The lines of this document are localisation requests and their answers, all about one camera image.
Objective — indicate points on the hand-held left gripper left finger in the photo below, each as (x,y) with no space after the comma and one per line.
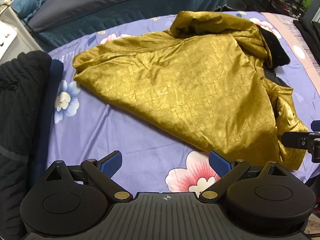
(111,163)

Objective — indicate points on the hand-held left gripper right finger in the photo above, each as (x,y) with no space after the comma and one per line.
(220,163)

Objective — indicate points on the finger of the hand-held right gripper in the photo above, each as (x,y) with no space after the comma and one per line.
(293,140)

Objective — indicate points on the gold coat with black fur lining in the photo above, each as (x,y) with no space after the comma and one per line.
(187,85)

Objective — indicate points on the purple floral bed sheet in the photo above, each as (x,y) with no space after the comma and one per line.
(100,140)

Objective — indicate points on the black knitted garment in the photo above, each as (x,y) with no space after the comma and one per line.
(20,110)

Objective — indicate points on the black round stool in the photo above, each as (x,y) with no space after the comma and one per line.
(236,3)

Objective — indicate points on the bed with blue skirt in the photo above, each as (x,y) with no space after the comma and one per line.
(150,11)

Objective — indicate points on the white cabinet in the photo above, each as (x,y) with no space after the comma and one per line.
(12,27)

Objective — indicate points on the blue quilt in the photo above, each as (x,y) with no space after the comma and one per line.
(31,1)

